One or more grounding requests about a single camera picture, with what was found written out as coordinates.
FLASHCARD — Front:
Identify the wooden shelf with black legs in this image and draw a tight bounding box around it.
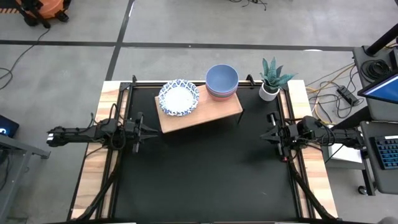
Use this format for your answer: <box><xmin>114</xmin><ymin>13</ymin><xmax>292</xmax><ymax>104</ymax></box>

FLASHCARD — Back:
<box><xmin>154</xmin><ymin>83</ymin><xmax>245</xmax><ymax>134</ymax></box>

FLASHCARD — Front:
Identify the black table mat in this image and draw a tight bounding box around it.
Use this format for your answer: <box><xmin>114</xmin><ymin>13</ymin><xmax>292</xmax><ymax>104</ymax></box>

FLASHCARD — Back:
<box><xmin>114</xmin><ymin>85</ymin><xmax>299</xmax><ymax>220</ymax></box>

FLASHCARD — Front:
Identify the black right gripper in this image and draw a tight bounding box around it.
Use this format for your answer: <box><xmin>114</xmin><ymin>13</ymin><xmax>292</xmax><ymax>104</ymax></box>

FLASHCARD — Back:
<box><xmin>260</xmin><ymin>111</ymin><xmax>300</xmax><ymax>163</ymax></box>

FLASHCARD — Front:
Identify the black metal pole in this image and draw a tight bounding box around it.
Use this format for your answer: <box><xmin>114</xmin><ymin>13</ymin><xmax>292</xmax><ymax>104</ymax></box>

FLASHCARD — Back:
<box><xmin>364</xmin><ymin>23</ymin><xmax>398</xmax><ymax>57</ymax></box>

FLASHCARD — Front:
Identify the backlit computer keyboard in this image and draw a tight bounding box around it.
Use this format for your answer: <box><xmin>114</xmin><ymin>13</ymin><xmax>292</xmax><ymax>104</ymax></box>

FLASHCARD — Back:
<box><xmin>374</xmin><ymin>135</ymin><xmax>398</xmax><ymax>170</ymax></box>

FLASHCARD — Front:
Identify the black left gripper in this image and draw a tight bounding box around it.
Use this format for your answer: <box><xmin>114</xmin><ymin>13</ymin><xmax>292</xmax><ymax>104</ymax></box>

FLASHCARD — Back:
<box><xmin>123</xmin><ymin>111</ymin><xmax>159</xmax><ymax>154</ymax></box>

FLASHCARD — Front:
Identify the yellow floor cable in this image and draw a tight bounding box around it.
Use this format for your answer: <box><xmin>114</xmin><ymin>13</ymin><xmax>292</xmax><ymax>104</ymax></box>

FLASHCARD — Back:
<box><xmin>306</xmin><ymin>62</ymin><xmax>357</xmax><ymax>125</ymax></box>

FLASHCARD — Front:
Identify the black computer tower blue light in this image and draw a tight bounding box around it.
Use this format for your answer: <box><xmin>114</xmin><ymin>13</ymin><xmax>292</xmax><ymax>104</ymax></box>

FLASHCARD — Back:
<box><xmin>0</xmin><ymin>114</ymin><xmax>20</xmax><ymax>139</ymax></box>

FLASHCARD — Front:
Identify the white paper sheet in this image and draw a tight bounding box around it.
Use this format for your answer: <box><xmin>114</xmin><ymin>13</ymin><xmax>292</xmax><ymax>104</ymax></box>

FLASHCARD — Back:
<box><xmin>328</xmin><ymin>142</ymin><xmax>363</xmax><ymax>164</ymax></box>

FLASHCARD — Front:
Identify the blue patterned paper bowl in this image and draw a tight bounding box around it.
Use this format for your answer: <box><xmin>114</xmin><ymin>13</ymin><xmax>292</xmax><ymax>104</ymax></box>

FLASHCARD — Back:
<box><xmin>158</xmin><ymin>79</ymin><xmax>200</xmax><ymax>117</ymax></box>

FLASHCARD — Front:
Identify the orange shop vacuum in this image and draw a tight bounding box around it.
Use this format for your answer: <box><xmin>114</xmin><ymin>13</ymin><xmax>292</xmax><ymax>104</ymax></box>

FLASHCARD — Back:
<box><xmin>15</xmin><ymin>0</ymin><xmax>72</xmax><ymax>29</ymax></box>

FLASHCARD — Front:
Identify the pink plastic bowl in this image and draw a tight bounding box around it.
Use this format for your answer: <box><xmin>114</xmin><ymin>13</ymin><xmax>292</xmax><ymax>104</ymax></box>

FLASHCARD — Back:
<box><xmin>206</xmin><ymin>85</ymin><xmax>239</xmax><ymax>98</ymax></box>

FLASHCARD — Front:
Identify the black power strip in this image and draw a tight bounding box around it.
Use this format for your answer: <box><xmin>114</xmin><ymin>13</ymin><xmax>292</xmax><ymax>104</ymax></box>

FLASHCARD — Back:
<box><xmin>336</xmin><ymin>85</ymin><xmax>359</xmax><ymax>106</ymax></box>

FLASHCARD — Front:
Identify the computer monitor with blue screen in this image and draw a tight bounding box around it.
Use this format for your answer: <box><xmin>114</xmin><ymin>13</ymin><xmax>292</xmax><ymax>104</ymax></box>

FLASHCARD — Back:
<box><xmin>357</xmin><ymin>73</ymin><xmax>398</xmax><ymax>105</ymax></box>

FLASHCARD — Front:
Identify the black sleeved cable bundle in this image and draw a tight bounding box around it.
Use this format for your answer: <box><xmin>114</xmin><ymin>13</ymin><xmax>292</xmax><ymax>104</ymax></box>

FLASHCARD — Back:
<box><xmin>76</xmin><ymin>149</ymin><xmax>125</xmax><ymax>221</ymax></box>
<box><xmin>289</xmin><ymin>161</ymin><xmax>335</xmax><ymax>221</ymax></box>

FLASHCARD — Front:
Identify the snake plant in white pot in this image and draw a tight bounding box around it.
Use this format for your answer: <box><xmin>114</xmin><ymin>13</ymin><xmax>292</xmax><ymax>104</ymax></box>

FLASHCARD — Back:
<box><xmin>259</xmin><ymin>57</ymin><xmax>296</xmax><ymax>102</ymax></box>

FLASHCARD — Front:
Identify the black floor cable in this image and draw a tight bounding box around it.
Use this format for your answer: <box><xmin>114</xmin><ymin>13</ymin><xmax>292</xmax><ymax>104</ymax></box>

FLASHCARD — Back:
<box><xmin>228</xmin><ymin>0</ymin><xmax>268</xmax><ymax>12</ymax></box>
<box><xmin>0</xmin><ymin>27</ymin><xmax>52</xmax><ymax>91</ymax></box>

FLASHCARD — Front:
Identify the coiled black cable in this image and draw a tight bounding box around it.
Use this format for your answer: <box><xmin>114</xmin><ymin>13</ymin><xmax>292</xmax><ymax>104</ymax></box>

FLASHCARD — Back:
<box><xmin>360</xmin><ymin>58</ymin><xmax>394</xmax><ymax>83</ymax></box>

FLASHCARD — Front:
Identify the grey metal workbench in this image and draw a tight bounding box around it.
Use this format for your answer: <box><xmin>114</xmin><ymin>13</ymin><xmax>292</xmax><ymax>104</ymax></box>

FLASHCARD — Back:
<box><xmin>0</xmin><ymin>133</ymin><xmax>51</xmax><ymax>224</ymax></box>

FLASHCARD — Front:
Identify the grey metal computer cart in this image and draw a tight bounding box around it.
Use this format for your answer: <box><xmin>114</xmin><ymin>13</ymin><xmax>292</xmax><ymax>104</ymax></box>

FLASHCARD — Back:
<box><xmin>353</xmin><ymin>45</ymin><xmax>398</xmax><ymax>196</ymax></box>

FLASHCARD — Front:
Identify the blue plastic bowl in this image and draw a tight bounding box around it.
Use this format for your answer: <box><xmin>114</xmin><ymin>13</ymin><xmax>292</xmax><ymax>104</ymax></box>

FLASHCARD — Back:
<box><xmin>205</xmin><ymin>63</ymin><xmax>239</xmax><ymax>94</ymax></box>

